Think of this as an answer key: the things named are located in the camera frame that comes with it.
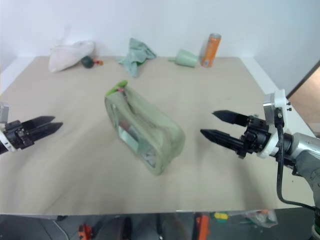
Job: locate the white plastic bag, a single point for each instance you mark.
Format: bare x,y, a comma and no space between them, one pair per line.
66,56

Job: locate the small red yellow toy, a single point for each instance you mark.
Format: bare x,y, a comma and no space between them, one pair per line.
98,61

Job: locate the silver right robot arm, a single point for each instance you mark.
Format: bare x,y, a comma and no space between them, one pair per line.
308,155

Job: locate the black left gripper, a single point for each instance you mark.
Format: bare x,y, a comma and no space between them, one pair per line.
16,136

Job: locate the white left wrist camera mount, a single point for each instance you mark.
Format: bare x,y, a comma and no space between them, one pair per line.
3,112

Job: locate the crumpled teal cloth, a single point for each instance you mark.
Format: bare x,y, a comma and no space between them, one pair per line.
136,55

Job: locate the orange upright tool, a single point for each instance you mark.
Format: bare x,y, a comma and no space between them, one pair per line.
202,226

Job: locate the clear plastic bag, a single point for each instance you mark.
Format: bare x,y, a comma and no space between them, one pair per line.
260,218

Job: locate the dark green round toy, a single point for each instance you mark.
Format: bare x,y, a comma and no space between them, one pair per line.
87,62

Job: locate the brown door panel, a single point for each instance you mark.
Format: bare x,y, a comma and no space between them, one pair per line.
308,100

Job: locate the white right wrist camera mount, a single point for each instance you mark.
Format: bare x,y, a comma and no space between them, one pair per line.
282,100

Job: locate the green yellow toy block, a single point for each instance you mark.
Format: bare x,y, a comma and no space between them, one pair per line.
220,216

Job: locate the orange black tool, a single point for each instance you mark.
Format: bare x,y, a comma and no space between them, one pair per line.
85,231

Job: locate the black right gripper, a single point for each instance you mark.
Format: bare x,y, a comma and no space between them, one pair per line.
256,137

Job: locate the orange drink can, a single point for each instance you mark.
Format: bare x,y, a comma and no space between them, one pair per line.
210,50

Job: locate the green translucent zipper pouch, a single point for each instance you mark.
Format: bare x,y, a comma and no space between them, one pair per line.
147,130

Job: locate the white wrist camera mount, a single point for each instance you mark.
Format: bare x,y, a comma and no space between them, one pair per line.
3,112
282,100

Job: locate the pale green plastic funnel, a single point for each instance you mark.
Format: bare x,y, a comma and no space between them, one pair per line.
186,58

